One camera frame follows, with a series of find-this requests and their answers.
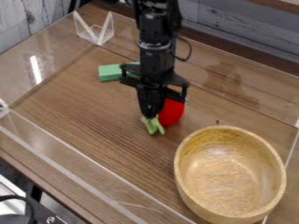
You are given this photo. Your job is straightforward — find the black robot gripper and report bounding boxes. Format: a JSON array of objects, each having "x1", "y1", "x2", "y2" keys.
[{"x1": 120, "y1": 40, "x2": 190, "y2": 119}]

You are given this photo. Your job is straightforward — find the clear acrylic enclosure wall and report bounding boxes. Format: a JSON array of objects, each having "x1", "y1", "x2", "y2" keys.
[{"x1": 0, "y1": 15, "x2": 299, "y2": 224}]

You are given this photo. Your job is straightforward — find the wooden bowl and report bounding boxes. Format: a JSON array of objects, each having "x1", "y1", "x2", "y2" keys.
[{"x1": 174, "y1": 125, "x2": 286, "y2": 224}]

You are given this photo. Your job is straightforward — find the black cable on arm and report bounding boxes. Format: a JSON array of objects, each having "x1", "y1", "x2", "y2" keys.
[{"x1": 170, "y1": 33, "x2": 194, "y2": 63}]

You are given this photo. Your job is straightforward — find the red toy strawberry green leaves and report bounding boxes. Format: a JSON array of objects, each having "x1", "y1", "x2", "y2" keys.
[{"x1": 142, "y1": 98, "x2": 185, "y2": 135}]

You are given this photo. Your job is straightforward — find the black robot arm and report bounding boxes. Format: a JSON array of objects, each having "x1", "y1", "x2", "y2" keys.
[{"x1": 120, "y1": 0, "x2": 190, "y2": 118}]

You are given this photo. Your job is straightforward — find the green rectangular block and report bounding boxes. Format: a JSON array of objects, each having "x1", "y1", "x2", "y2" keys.
[{"x1": 98, "y1": 61, "x2": 139, "y2": 82}]

